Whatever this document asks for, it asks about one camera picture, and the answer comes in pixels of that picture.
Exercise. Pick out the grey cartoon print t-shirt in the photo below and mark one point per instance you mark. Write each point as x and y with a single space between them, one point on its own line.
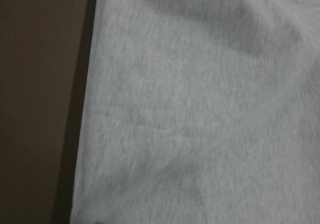
201 111

